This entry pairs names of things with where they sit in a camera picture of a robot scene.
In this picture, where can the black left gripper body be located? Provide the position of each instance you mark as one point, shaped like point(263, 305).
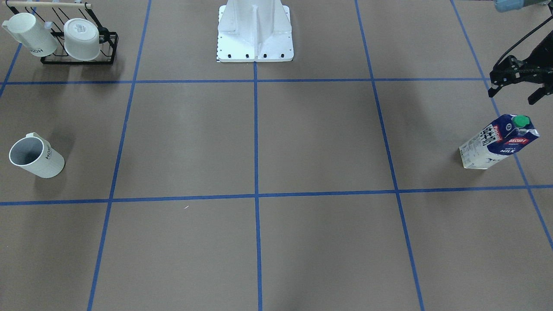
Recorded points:
point(545, 55)

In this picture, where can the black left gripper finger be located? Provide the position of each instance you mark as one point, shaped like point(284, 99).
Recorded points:
point(496, 87)
point(539, 94)

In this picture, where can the blue white milk carton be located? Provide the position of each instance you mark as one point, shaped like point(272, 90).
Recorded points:
point(506, 135)

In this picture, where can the white mug with grey interior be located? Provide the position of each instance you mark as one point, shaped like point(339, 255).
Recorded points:
point(34, 154)

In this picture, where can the white mug on rack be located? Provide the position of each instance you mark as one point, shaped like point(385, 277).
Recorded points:
point(25, 29)
point(81, 39)

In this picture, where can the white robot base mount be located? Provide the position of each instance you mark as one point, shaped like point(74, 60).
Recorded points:
point(254, 31)

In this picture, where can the black wire cup rack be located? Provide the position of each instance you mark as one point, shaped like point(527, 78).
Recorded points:
point(60, 33)

